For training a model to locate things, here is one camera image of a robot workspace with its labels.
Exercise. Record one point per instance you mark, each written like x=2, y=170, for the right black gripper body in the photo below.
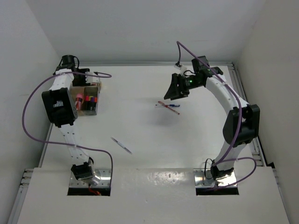
x=188, y=83

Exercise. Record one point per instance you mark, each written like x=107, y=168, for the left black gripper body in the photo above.
x=80, y=80

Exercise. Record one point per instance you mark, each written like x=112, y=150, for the blue gel pen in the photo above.
x=171, y=105

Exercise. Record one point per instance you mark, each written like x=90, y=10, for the red gel pen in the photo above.
x=169, y=108

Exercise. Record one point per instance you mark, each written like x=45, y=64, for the clear thin ballpoint pen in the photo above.
x=121, y=145

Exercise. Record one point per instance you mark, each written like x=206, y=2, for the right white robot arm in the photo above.
x=242, y=122

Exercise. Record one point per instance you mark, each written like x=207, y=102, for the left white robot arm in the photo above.
x=61, y=111

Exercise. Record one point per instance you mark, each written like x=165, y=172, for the clear compartment organizer tray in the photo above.
x=92, y=90

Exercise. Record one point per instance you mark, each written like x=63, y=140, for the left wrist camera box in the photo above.
x=91, y=78

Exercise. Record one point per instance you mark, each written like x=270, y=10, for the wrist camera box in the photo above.
x=181, y=68
x=91, y=78

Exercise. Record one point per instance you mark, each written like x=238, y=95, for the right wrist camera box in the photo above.
x=181, y=68

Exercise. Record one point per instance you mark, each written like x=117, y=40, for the aluminium table edge rail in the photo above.
x=86, y=64

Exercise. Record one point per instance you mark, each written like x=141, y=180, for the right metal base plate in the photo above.
x=205, y=180

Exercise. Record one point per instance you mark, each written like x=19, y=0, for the metal base plate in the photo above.
x=101, y=179
x=205, y=180

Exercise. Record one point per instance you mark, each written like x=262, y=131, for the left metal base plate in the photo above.
x=101, y=179

